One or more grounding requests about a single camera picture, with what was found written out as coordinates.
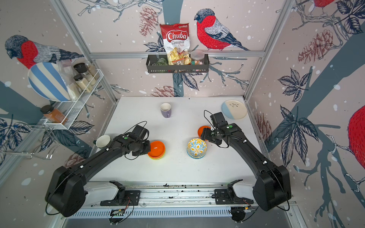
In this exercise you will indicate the green item in basket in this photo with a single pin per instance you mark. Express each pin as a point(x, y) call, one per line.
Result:
point(162, 62)

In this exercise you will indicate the large orange bowl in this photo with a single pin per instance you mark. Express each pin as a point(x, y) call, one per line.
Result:
point(157, 149)

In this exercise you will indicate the purple mug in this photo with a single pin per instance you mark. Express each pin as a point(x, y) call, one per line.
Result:
point(166, 110)

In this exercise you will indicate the yellow flower bowl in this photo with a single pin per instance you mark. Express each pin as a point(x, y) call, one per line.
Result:
point(196, 156)

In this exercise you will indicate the black lid spice jar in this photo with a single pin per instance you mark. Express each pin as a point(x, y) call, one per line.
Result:
point(83, 83)
point(82, 69)

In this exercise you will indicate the blue yellow patterned bowl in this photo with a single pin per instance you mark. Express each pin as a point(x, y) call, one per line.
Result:
point(196, 147)

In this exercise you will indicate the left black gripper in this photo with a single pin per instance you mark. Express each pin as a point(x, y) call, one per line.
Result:
point(148, 150)

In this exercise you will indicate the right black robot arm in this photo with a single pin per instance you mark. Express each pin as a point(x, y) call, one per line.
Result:
point(272, 186)

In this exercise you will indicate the clear plastic container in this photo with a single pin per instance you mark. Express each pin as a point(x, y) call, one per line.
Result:
point(197, 57)

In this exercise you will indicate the blue striped plate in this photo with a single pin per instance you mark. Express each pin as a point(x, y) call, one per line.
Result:
point(46, 81)

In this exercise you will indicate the red cassava chips bag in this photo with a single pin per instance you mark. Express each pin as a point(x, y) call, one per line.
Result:
point(176, 42)

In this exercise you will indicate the white wire shelf rack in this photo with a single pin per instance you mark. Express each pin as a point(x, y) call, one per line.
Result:
point(71, 109)

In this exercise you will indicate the black wall basket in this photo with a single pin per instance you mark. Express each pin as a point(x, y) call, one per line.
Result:
point(153, 67)

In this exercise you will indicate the blue white plate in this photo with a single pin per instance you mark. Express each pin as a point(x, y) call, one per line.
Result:
point(234, 109)

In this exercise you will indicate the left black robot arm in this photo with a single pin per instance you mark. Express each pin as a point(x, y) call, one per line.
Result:
point(66, 192)

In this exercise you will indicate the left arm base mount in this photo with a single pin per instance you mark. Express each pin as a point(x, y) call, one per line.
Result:
point(122, 197)

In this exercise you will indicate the orange spice jar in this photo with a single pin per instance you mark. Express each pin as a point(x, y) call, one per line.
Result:
point(53, 114)

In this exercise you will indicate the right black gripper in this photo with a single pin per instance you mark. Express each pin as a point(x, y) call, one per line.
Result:
point(205, 135)

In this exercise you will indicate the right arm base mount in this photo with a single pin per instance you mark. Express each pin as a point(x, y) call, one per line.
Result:
point(236, 192)

